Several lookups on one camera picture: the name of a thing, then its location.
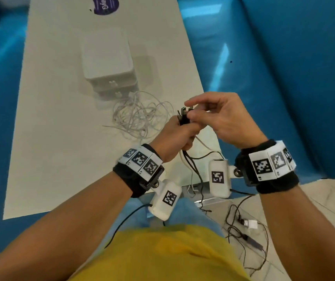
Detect tangle of white cables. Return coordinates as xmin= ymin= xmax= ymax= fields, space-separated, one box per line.
xmin=103 ymin=90 xmax=175 ymax=141

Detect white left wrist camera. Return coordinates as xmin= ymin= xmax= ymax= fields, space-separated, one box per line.
xmin=148 ymin=178 xmax=183 ymax=222

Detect person's yellow shirt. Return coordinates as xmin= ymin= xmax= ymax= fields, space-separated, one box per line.
xmin=68 ymin=224 xmax=251 ymax=281

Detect white box with drawers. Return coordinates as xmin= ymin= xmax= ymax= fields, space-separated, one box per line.
xmin=79 ymin=27 xmax=139 ymax=101

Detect black marker-tagged wristband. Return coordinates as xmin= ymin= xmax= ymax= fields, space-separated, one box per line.
xmin=235 ymin=139 xmax=300 ymax=194
xmin=113 ymin=144 xmax=165 ymax=199

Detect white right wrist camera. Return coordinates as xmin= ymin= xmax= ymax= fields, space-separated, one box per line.
xmin=208 ymin=158 xmax=238 ymax=199

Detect round purple sticker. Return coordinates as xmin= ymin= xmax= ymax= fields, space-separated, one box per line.
xmin=90 ymin=0 xmax=120 ymax=16

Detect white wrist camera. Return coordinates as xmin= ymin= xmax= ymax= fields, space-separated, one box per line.
xmin=148 ymin=178 xmax=183 ymax=222
xmin=208 ymin=158 xmax=238 ymax=199

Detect black cables bundle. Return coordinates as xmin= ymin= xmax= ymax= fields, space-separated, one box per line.
xmin=176 ymin=105 xmax=224 ymax=214

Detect person's left hand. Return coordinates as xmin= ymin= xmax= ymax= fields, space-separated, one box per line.
xmin=149 ymin=114 xmax=208 ymax=164

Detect black marker-tagged right wristband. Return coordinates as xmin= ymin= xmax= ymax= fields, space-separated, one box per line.
xmin=235 ymin=139 xmax=300 ymax=194

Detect white table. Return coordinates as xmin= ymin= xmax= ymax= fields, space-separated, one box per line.
xmin=3 ymin=0 xmax=224 ymax=221

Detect black marker-tagged left wristband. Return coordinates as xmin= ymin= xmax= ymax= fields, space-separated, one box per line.
xmin=113 ymin=144 xmax=165 ymax=199

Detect tangled black floor cables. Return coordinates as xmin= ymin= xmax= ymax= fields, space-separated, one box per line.
xmin=225 ymin=196 xmax=270 ymax=277

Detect person's blue jeans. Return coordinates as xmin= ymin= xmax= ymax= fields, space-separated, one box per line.
xmin=109 ymin=197 xmax=225 ymax=240

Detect person's left forearm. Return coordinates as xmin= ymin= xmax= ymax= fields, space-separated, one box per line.
xmin=0 ymin=171 xmax=133 ymax=281

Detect black rectangular hub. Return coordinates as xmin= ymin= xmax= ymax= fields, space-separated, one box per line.
xmin=245 ymin=234 xmax=265 ymax=251

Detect person's right hand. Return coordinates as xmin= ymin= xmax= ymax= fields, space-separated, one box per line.
xmin=184 ymin=91 xmax=269 ymax=149

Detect black left camera cord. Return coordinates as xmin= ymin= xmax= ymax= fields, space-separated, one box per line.
xmin=104 ymin=203 xmax=153 ymax=249

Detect person's right forearm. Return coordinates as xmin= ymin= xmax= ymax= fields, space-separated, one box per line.
xmin=256 ymin=185 xmax=335 ymax=281

